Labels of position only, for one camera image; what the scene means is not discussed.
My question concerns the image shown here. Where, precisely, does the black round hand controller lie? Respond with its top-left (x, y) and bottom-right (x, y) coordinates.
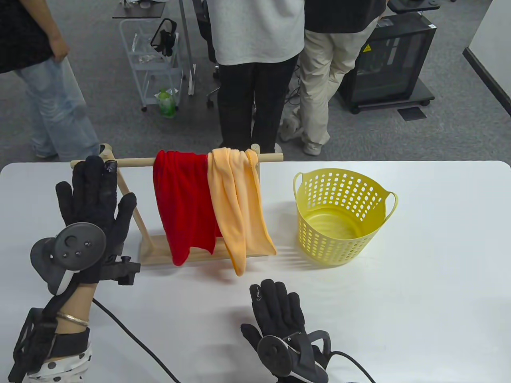
top-left (257, 330), bottom-right (332, 383)
top-left (31, 223), bottom-right (107, 296)

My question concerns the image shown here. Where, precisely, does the black office chair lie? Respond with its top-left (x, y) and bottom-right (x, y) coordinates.
top-left (192, 0), bottom-right (224, 108)

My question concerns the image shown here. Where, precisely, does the black left glove cable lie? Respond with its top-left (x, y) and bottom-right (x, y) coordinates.
top-left (93, 298), bottom-right (180, 383)

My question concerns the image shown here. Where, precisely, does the person's left hand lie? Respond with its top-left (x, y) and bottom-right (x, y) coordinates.
top-left (56, 156), bottom-right (138, 284)

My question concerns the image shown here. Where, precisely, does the yellow perforated plastic basket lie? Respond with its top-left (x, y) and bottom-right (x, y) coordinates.
top-left (293, 169), bottom-right (398, 266)

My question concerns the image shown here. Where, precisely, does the black round left hand controller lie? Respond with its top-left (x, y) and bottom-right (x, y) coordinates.
top-left (31, 223), bottom-right (107, 296)

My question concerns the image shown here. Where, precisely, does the black glass-door cabinet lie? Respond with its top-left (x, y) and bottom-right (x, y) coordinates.
top-left (337, 14), bottom-right (438, 115)

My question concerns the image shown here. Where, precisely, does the clear plastic bag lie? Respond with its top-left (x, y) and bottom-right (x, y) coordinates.
top-left (132, 34), bottom-right (161, 64)

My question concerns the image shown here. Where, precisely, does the dark side desk top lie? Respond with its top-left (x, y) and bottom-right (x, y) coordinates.
top-left (113, 0), bottom-right (166, 19)

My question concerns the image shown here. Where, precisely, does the person's right hand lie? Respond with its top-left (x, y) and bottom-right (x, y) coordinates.
top-left (240, 279), bottom-right (332, 383)

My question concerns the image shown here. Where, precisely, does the green drink bottle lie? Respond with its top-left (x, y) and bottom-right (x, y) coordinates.
top-left (155, 89), bottom-right (178, 118)

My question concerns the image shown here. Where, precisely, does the black glove cable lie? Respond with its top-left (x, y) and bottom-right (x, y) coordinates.
top-left (93, 298), bottom-right (180, 383)
top-left (331, 351), bottom-right (376, 383)

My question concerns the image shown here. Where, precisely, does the dark floor plate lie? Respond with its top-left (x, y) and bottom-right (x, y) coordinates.
top-left (397, 107), bottom-right (427, 121)

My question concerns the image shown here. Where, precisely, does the wooden towel rack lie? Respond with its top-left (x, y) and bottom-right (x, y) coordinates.
top-left (71, 144), bottom-right (284, 266)

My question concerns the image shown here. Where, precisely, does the black left wrist camera bracket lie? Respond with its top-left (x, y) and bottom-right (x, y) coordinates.
top-left (106, 255), bottom-right (141, 286)

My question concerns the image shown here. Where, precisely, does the black right glove cable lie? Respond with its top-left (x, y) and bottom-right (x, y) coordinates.
top-left (331, 351), bottom-right (376, 383)

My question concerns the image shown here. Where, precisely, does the gold bracelet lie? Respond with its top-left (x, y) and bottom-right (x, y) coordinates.
top-left (56, 311), bottom-right (90, 328)

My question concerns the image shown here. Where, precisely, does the white wire cart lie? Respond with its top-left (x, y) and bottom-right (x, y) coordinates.
top-left (119, 18), bottom-right (186, 112)

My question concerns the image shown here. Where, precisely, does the black strapped left forearm module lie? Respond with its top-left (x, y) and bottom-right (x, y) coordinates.
top-left (8, 307), bottom-right (90, 381)

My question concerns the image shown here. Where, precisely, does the orange towel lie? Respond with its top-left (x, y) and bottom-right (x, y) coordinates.
top-left (208, 148), bottom-right (277, 276)

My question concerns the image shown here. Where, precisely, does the red towel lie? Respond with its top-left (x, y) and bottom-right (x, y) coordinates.
top-left (153, 150), bottom-right (224, 267)

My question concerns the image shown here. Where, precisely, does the black round right hand controller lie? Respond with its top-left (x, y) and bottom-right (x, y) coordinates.
top-left (257, 330), bottom-right (332, 383)

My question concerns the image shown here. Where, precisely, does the black headset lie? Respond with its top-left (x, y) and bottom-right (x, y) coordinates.
top-left (151, 18), bottom-right (178, 56)

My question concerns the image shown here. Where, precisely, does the white desk leg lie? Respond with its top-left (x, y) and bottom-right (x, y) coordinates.
top-left (179, 0), bottom-right (196, 96)

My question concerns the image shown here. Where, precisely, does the person's left forearm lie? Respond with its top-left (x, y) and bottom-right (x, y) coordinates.
top-left (24, 275), bottom-right (94, 383)

